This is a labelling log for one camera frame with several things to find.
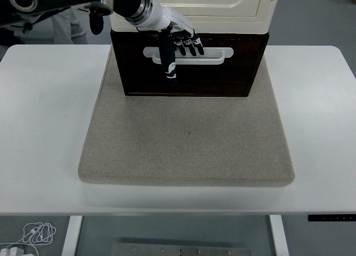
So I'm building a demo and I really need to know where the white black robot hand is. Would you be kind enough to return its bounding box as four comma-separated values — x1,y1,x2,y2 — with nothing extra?
132,0,206,86

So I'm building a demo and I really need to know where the white drawer handle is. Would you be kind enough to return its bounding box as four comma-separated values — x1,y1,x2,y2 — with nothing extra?
143,46,234,66

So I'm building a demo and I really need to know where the dark wooden drawer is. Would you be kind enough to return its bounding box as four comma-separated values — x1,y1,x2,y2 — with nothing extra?
116,36,265,97

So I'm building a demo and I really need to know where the cream upper cabinet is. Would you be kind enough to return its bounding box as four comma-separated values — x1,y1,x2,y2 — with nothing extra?
110,0,280,36

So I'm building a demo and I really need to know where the person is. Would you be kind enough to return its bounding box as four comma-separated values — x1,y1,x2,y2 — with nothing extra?
51,8,86,45

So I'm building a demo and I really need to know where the beige fabric mat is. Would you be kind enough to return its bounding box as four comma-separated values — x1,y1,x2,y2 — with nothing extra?
77,46,296,188

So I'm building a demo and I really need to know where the black angular object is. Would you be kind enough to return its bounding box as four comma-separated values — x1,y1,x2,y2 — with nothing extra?
0,26,22,47

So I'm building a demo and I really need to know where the white table leg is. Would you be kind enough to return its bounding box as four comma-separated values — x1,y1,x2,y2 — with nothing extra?
61,215,83,256
269,214,290,256

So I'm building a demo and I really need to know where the black table control panel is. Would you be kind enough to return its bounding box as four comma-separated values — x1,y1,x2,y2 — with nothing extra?
308,214,356,223

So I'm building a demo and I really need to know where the white power adapter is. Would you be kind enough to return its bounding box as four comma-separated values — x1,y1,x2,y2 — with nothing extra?
1,246,26,256

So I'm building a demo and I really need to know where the dark wooden cabinet frame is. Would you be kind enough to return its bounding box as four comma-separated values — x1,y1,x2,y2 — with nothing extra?
110,28,271,99

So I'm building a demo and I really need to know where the white coiled cable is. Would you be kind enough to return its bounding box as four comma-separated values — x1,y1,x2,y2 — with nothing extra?
0,221,57,256

